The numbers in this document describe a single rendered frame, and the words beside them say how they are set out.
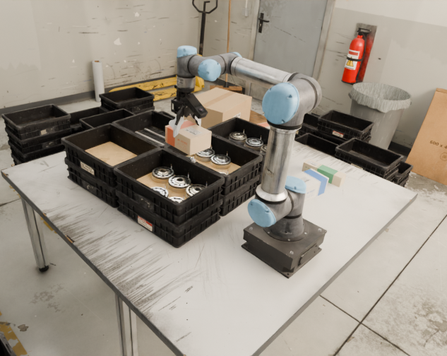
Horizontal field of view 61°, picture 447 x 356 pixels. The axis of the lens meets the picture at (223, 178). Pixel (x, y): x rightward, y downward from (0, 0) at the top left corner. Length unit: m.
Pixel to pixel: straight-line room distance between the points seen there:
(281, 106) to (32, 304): 1.83
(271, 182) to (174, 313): 0.56
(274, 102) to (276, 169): 0.24
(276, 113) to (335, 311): 1.55
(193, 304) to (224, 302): 0.11
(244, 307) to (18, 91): 3.95
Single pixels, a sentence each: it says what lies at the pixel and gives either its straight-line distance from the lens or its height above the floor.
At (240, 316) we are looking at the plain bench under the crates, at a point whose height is 0.70.
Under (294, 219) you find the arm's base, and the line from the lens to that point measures 1.55.
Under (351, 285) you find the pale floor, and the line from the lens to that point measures 2.68.
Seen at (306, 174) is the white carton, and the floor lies 0.79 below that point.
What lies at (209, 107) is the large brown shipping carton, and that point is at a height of 0.90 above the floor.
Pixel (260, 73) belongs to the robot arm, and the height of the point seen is 1.41.
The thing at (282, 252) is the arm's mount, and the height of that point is 0.80.
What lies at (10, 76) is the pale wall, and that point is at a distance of 4.81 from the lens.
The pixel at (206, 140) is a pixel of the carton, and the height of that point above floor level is 1.09.
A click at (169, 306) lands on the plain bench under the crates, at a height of 0.70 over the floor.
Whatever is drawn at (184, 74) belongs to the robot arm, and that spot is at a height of 1.36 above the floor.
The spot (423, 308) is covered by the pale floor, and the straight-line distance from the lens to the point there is 2.75.
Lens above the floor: 1.79
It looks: 31 degrees down
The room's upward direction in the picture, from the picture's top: 5 degrees clockwise
